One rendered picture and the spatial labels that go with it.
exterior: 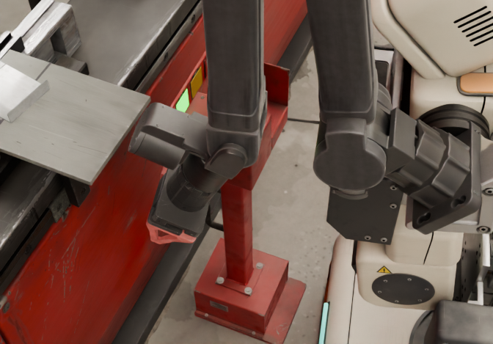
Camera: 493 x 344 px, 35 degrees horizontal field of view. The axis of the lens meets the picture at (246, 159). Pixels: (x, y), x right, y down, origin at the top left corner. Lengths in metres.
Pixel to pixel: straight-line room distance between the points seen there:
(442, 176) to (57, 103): 0.63
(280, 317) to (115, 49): 0.93
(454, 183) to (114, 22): 0.86
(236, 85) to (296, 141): 1.65
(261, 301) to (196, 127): 1.14
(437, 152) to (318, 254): 1.37
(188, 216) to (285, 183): 1.37
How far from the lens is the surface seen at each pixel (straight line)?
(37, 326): 1.48
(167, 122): 0.89
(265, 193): 2.32
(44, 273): 1.42
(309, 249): 2.22
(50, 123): 1.22
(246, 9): 0.72
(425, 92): 0.94
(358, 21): 0.72
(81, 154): 1.17
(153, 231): 1.03
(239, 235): 1.81
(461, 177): 0.87
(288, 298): 2.13
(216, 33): 0.75
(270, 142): 1.53
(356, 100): 0.78
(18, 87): 1.28
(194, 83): 1.49
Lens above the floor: 1.89
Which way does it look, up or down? 52 degrees down
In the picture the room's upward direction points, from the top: 2 degrees counter-clockwise
